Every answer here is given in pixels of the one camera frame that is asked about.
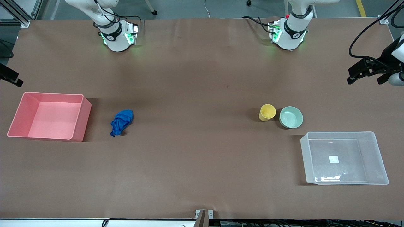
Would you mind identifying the mint green bowl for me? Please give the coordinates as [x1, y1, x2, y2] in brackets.
[279, 106, 304, 129]

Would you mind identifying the yellow plastic cup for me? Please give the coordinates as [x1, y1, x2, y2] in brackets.
[259, 104, 276, 122]

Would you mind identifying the blue cloth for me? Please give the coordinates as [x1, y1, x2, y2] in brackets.
[110, 109, 134, 137]

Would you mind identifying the clear plastic box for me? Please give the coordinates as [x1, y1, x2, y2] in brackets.
[300, 131, 389, 185]

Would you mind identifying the pink plastic bin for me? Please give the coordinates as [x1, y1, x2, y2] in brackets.
[7, 92, 92, 143]

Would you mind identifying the chair leg with black caster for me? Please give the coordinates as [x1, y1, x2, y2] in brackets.
[144, 0, 158, 16]

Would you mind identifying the aluminium frame profile with bracket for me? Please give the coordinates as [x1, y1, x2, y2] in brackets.
[379, 0, 404, 25]
[0, 0, 43, 28]

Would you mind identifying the black left arm base cable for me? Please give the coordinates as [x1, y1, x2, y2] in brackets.
[242, 15, 276, 34]

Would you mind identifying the black arm base cable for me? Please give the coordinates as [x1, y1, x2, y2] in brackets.
[93, 2, 142, 30]
[242, 15, 276, 34]

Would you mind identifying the black right arm base cable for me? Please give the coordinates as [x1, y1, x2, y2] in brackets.
[93, 2, 142, 30]

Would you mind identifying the white table edge rail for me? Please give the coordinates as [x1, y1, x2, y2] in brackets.
[0, 218, 198, 227]

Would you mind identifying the small metal table bracket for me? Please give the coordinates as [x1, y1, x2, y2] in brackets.
[195, 209, 214, 219]

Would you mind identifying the dark brown mount post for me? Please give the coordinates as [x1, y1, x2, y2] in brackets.
[196, 210, 209, 227]

